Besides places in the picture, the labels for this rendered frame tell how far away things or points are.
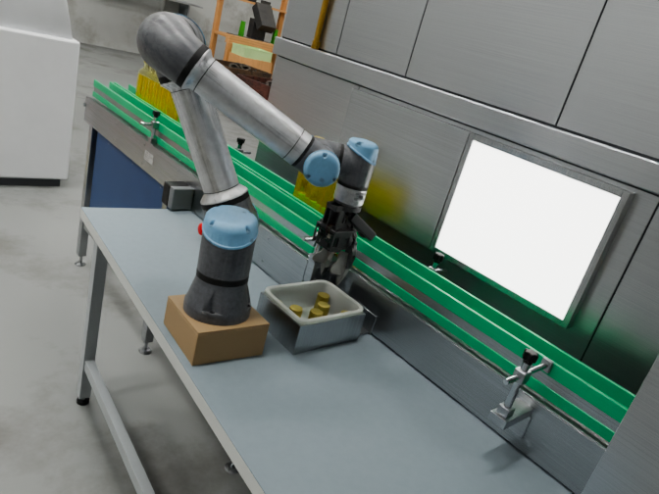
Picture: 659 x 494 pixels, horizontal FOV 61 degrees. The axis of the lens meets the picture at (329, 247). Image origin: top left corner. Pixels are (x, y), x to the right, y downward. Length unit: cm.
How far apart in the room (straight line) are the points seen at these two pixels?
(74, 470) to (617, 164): 178
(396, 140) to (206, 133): 63
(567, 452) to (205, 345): 77
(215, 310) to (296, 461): 37
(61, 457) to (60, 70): 263
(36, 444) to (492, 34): 186
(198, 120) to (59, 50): 283
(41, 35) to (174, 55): 292
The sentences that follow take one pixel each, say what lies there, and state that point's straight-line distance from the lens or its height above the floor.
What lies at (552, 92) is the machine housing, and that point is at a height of 147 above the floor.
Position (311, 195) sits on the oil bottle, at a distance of 173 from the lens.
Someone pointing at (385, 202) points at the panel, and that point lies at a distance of 170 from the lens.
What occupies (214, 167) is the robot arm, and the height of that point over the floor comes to 112.
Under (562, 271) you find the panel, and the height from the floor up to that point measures 110.
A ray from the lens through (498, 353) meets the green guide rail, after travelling 133.
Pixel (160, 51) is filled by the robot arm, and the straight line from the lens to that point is 116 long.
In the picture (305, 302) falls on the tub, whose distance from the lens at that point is 153.
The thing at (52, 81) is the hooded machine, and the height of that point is 72.
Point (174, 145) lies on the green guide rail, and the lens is 224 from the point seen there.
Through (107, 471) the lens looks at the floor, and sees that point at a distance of 207.
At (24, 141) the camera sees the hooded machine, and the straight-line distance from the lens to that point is 415.
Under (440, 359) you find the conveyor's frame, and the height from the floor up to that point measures 82.
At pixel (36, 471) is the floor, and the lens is 208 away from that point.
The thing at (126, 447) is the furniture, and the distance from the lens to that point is 186.
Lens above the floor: 147
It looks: 21 degrees down
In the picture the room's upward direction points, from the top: 16 degrees clockwise
